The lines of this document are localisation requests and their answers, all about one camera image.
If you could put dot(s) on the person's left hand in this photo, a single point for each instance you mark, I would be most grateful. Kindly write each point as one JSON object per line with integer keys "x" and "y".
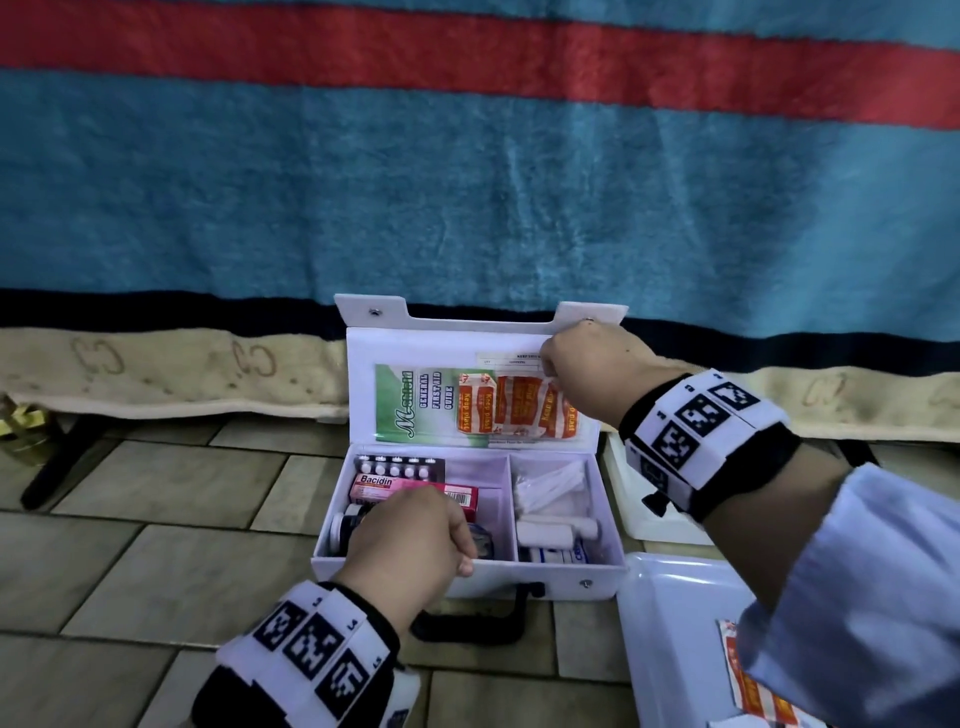
{"x": 405, "y": 540}

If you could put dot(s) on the person's right hand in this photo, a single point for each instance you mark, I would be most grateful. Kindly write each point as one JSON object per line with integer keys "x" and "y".
{"x": 600, "y": 371}

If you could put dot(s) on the person's right fingers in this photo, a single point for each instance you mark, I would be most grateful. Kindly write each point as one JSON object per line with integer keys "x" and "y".
{"x": 553, "y": 360}

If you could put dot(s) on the person's left thumb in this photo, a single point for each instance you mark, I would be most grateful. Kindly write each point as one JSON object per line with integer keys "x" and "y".
{"x": 463, "y": 551}

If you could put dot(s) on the white first aid box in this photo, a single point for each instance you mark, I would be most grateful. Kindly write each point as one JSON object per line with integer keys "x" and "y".
{"x": 480, "y": 577}

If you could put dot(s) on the person's right forearm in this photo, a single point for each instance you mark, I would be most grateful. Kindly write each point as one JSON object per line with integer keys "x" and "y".
{"x": 772, "y": 532}

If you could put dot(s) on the small dark wrapped container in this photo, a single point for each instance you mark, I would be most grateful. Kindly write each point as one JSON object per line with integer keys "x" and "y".
{"x": 482, "y": 541}

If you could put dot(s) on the white paper list sheet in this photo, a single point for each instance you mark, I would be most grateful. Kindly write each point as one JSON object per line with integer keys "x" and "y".
{"x": 510, "y": 361}

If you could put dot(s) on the pink medicine carton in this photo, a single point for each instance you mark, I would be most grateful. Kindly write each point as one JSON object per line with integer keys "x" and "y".
{"x": 457, "y": 491}

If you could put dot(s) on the white bandage roll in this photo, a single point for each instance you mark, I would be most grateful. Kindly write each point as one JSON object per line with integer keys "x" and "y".
{"x": 551, "y": 532}

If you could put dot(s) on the white blue small carton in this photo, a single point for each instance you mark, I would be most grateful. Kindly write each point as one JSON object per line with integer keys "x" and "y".
{"x": 556, "y": 556}

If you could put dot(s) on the white pill blister pack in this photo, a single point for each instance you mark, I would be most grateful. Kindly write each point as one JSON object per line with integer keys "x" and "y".
{"x": 397, "y": 468}

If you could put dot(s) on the clear gauze packet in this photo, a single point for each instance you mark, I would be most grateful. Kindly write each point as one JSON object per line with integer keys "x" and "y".
{"x": 551, "y": 486}

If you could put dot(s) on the dark bottle with white cap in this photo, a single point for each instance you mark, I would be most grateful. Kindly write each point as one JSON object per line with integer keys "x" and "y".
{"x": 346, "y": 529}

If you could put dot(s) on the green white guide leaflet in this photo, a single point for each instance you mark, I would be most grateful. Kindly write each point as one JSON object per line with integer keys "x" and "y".
{"x": 420, "y": 405}

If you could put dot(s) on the right marker wristband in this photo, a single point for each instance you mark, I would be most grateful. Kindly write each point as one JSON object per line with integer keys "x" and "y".
{"x": 705, "y": 439}

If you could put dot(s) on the marker wristband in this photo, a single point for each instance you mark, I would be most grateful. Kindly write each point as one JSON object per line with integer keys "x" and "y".
{"x": 315, "y": 645}
{"x": 705, "y": 439}

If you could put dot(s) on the small white plastic tray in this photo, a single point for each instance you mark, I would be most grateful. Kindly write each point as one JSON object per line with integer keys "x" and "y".
{"x": 652, "y": 502}

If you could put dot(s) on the left marker wristband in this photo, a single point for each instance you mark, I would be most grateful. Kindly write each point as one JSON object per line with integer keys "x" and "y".
{"x": 315, "y": 645}

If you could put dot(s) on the blue red striped blanket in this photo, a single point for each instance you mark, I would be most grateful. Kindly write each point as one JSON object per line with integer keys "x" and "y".
{"x": 450, "y": 187}

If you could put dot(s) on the large white plastic tray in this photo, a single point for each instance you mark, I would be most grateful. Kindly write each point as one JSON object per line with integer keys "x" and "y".
{"x": 671, "y": 637}

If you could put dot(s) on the orange white plaster packet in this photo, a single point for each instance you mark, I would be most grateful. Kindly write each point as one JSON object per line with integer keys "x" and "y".
{"x": 754, "y": 686}

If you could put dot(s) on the cream printed mattress edge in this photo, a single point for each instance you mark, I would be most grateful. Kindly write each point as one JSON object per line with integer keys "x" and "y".
{"x": 187, "y": 375}

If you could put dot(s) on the light blue shirt sleeve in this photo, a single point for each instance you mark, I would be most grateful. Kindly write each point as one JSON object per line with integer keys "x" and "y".
{"x": 862, "y": 615}

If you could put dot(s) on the black bar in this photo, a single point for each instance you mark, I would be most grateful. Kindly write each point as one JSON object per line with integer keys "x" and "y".
{"x": 56, "y": 465}

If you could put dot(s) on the brass padlock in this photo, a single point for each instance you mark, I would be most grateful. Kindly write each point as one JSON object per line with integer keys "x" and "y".
{"x": 26, "y": 431}

